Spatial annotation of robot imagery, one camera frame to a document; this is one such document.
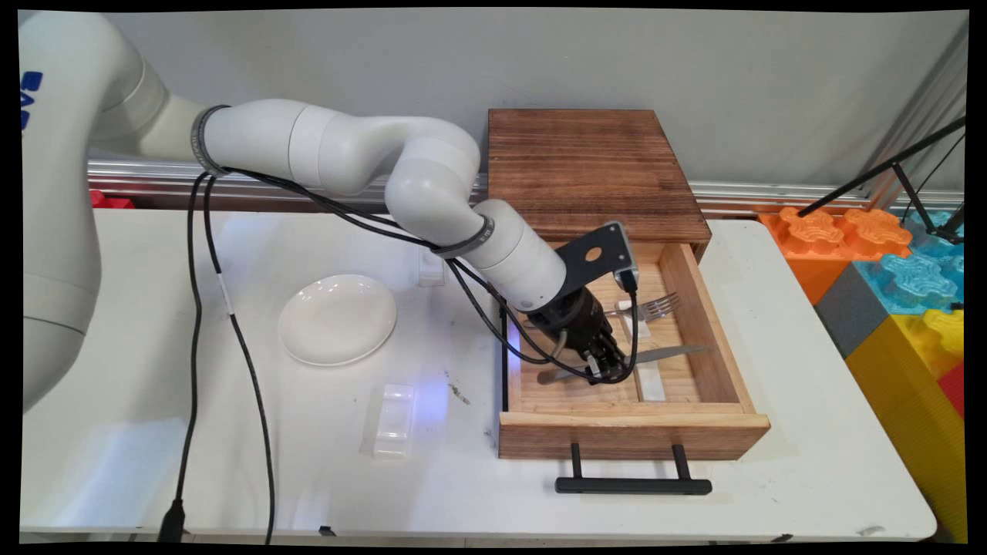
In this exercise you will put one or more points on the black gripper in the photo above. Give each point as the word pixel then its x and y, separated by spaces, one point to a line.
pixel 577 324

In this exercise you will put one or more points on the silver table knife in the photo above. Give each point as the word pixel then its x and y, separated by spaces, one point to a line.
pixel 671 353

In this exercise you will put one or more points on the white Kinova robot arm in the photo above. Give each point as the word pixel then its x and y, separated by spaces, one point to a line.
pixel 432 177

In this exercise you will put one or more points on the small white cutlery rest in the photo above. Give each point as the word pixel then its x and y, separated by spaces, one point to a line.
pixel 434 270
pixel 640 330
pixel 651 385

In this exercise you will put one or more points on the silver fork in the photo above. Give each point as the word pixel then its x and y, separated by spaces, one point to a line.
pixel 655 307

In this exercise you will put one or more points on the light wooden drawer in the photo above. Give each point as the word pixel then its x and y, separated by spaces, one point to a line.
pixel 694 362

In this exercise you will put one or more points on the dark wooden cabinet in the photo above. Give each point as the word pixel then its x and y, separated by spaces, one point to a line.
pixel 586 169

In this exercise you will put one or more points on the large translucent cutlery rest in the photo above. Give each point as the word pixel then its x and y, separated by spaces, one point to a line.
pixel 393 432

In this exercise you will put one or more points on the orange foam block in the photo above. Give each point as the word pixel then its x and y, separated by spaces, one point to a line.
pixel 817 239

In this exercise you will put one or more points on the grey foam block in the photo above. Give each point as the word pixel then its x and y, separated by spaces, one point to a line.
pixel 852 312

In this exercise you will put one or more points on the white round plate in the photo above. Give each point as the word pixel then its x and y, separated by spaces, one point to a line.
pixel 338 320

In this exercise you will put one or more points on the yellow foam block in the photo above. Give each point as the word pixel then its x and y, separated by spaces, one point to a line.
pixel 910 416

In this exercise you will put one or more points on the blue foam block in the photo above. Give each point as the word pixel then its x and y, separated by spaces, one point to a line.
pixel 917 277

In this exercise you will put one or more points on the red foam block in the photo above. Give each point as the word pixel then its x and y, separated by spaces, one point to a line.
pixel 954 389
pixel 112 202

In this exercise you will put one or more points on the black tripod stand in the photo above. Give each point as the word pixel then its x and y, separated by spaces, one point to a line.
pixel 894 163

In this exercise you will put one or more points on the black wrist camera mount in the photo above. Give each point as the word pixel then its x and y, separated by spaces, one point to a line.
pixel 597 250

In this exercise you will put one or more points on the aluminium rail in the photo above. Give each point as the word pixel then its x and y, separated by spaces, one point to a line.
pixel 771 196

